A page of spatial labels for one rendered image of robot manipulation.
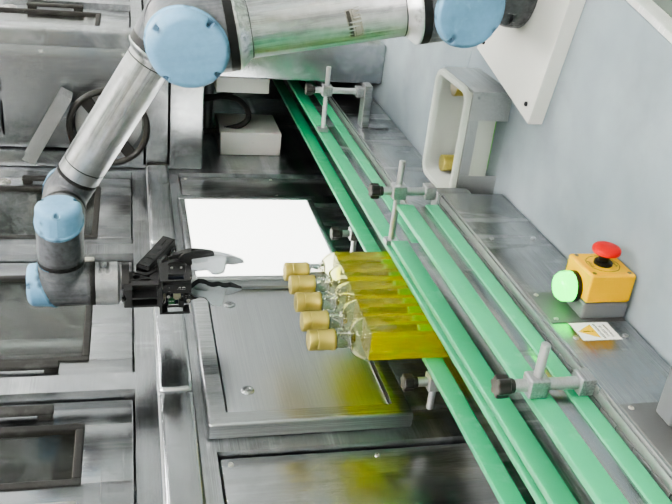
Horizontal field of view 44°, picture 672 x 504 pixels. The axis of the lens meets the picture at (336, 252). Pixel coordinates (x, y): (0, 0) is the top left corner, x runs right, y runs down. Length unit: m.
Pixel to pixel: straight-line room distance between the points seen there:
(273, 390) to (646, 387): 0.63
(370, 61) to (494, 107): 0.82
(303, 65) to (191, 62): 1.10
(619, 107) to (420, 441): 0.62
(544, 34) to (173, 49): 0.60
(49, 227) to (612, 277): 0.86
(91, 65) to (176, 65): 1.07
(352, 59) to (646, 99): 1.24
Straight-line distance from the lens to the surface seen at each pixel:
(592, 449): 1.01
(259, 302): 1.68
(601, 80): 1.33
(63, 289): 1.45
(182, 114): 2.31
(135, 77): 1.41
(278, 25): 1.25
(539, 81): 1.44
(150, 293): 1.46
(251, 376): 1.46
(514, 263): 1.33
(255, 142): 2.48
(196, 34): 1.22
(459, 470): 1.39
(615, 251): 1.21
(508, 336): 1.17
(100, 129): 1.45
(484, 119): 1.59
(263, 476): 1.32
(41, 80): 2.31
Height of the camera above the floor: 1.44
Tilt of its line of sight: 14 degrees down
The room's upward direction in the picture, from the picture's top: 90 degrees counter-clockwise
